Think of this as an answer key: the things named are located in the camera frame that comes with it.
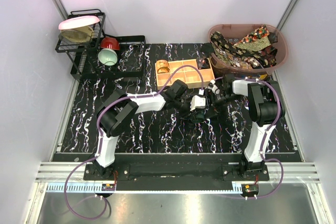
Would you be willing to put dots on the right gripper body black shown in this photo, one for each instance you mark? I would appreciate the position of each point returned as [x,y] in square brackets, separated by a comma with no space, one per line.
[220,100]

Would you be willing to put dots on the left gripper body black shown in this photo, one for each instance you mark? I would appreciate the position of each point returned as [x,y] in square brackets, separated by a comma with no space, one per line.
[184,106]

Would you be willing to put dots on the dark green fern tie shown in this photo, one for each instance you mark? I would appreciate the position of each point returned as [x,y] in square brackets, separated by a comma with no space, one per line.
[201,115]

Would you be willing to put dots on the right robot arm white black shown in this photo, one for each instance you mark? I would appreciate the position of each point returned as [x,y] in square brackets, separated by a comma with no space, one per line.
[264,108]

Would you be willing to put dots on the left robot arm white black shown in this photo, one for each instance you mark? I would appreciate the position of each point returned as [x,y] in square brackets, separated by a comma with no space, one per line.
[116,113]

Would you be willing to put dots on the pile of patterned ties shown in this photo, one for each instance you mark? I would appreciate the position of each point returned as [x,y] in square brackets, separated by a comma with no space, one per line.
[254,51]

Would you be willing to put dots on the wooden compartment box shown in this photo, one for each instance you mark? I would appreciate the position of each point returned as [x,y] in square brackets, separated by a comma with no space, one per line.
[189,75]

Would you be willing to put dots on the rolled dark patterned tie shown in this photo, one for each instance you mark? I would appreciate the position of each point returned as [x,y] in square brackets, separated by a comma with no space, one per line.
[203,63]

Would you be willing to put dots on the rolled orange tie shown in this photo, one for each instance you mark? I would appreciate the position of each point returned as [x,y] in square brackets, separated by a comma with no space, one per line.
[162,66]

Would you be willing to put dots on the blue yellow small box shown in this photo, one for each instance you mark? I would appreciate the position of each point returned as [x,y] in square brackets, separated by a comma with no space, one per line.
[262,77]

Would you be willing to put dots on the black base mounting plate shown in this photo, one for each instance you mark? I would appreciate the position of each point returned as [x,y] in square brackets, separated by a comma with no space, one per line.
[228,167]

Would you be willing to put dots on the brown plastic basket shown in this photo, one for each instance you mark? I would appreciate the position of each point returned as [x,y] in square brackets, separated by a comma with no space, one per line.
[238,32]

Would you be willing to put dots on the light green bowl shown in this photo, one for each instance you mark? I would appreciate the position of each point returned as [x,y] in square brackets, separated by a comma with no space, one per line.
[107,57]

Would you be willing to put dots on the red bowl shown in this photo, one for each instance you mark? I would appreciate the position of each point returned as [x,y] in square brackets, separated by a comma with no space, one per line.
[110,43]

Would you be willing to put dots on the beige plate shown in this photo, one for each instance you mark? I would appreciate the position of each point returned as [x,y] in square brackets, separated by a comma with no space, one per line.
[77,35]

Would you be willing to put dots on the pink plate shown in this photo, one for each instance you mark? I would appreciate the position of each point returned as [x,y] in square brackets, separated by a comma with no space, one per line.
[77,22]

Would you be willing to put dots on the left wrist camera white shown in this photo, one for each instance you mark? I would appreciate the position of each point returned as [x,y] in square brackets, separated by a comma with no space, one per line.
[197,102]

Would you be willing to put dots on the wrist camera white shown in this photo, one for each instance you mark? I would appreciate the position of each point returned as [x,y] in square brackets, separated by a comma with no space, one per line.
[213,87]
[197,102]

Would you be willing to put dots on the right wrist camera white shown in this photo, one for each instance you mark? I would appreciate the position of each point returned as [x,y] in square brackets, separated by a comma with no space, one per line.
[213,87]

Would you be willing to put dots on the black wire dish rack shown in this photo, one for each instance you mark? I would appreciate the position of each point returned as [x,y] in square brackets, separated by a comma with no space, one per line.
[89,45]

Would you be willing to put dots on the aluminium rail frame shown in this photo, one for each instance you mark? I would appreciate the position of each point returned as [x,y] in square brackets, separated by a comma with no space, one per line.
[66,177]

